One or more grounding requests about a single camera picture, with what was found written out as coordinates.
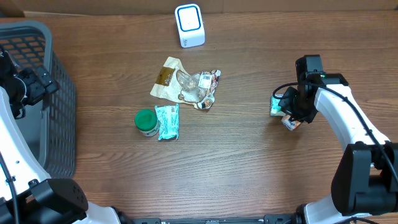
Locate orange tissue pack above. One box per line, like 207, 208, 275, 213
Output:
281, 114, 301, 131

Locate teal tissue pack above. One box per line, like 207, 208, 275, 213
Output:
270, 96, 285, 116

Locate green bottle cap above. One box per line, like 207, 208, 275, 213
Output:
134, 109, 159, 137

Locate beige snack pouch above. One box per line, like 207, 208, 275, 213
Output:
150, 57, 221, 110

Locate teal wipes packet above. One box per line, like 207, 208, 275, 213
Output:
155, 104, 180, 140

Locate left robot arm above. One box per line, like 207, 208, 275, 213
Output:
1, 50, 123, 224

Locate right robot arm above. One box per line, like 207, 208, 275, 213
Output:
272, 55, 397, 224

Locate white barcode scanner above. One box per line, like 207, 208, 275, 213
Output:
175, 3, 205, 48

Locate grey plastic mesh basket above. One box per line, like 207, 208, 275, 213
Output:
1, 21, 76, 178

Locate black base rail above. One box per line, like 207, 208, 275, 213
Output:
132, 214, 302, 224

